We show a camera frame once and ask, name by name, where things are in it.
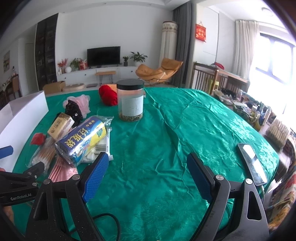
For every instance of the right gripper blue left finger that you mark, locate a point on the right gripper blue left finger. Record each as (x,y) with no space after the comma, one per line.
(47,220)

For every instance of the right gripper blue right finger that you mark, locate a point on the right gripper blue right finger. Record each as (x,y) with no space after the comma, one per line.
(235,209)

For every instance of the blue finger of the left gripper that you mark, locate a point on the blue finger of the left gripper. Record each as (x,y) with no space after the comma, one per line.
(6,151)

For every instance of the red plastic packet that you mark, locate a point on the red plastic packet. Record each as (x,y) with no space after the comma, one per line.
(38,139)

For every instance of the cotton swab bag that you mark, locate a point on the cotton swab bag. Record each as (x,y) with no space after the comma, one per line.
(45,154)

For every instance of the pink paper pack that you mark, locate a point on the pink paper pack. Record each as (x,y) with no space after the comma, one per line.
(62,171)

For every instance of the beige tissue pack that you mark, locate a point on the beige tissue pack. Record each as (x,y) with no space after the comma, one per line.
(61,126)

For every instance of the blue yellow trash bag roll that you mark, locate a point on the blue yellow trash bag roll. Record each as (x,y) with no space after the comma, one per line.
(76,144)

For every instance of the black fuzzy scrunchie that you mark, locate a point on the black fuzzy scrunchie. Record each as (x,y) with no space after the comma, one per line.
(72,109)

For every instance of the pink mesh bath sponge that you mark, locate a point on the pink mesh bath sponge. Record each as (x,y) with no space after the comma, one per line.
(82,101)

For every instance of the white cardboard box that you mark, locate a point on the white cardboard box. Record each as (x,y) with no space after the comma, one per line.
(18,120)

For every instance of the black smartphone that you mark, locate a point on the black smartphone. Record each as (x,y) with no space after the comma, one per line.
(253,164)

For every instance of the brown cardboard box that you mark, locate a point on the brown cardboard box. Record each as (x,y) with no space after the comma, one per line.
(54,87)

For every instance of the green satin tablecloth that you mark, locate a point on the green satin tablecloth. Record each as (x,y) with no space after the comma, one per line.
(147,192)

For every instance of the red flowers white vase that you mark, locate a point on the red flowers white vase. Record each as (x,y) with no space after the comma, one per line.
(63,67)

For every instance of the dark display shelf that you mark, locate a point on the dark display shelf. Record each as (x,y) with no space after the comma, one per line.
(45,63)

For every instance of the orange book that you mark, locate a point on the orange book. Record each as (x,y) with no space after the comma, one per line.
(114,88)

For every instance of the small wooden bench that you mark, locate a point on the small wooden bench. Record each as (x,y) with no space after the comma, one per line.
(102,74)

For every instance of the wooden dining chair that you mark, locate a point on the wooden dining chair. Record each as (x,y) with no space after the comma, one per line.
(204,77)

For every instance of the clear jar black lid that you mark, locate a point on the clear jar black lid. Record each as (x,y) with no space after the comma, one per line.
(130,95)

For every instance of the black television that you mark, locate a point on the black television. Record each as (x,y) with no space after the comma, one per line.
(103,56)

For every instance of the white tv cabinet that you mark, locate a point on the white tv cabinet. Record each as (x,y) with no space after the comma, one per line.
(88,76)

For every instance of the orange lounge chair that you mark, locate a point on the orange lounge chair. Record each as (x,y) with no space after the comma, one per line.
(152,77)

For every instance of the green potted plant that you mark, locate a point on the green potted plant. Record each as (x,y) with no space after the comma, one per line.
(138,58)

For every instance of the white floor air conditioner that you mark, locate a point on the white floor air conditioner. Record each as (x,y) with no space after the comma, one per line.
(169,41)

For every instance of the red wall hanging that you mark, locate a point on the red wall hanging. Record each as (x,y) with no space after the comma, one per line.
(200,32)

